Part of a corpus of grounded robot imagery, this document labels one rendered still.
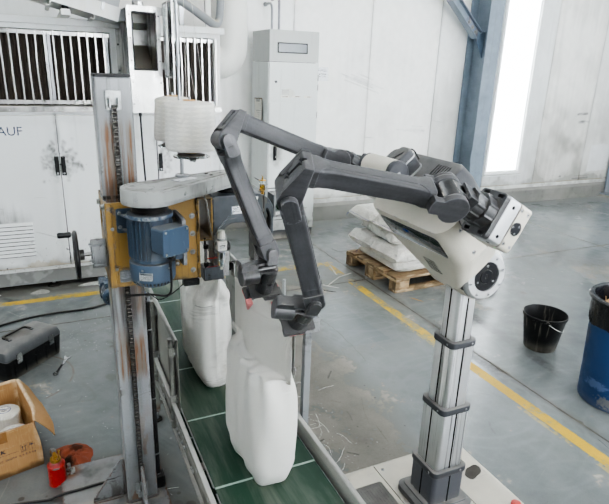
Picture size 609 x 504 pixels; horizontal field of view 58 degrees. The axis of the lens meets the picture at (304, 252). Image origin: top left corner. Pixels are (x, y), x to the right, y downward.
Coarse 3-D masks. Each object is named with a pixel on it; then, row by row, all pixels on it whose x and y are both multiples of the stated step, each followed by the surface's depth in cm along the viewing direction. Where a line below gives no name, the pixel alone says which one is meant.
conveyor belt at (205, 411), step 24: (168, 288) 364; (168, 312) 329; (192, 384) 256; (192, 408) 238; (216, 408) 238; (192, 432) 222; (216, 432) 223; (216, 456) 209; (240, 456) 209; (216, 480) 197; (240, 480) 197; (288, 480) 198; (312, 480) 198
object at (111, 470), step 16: (80, 464) 254; (96, 464) 254; (112, 464) 255; (144, 464) 230; (80, 480) 244; (96, 480) 245; (112, 480) 232; (144, 480) 227; (64, 496) 235; (80, 496) 235; (96, 496) 232; (112, 496) 235; (144, 496) 225; (160, 496) 237
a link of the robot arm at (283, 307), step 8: (280, 296) 153; (288, 296) 153; (296, 296) 154; (272, 304) 156; (280, 304) 151; (288, 304) 151; (296, 304) 152; (312, 304) 148; (320, 304) 149; (272, 312) 154; (280, 312) 152; (288, 312) 153; (312, 312) 150
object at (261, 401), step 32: (256, 320) 185; (256, 352) 189; (288, 352) 174; (256, 384) 184; (288, 384) 176; (256, 416) 186; (288, 416) 186; (256, 448) 188; (288, 448) 190; (256, 480) 195
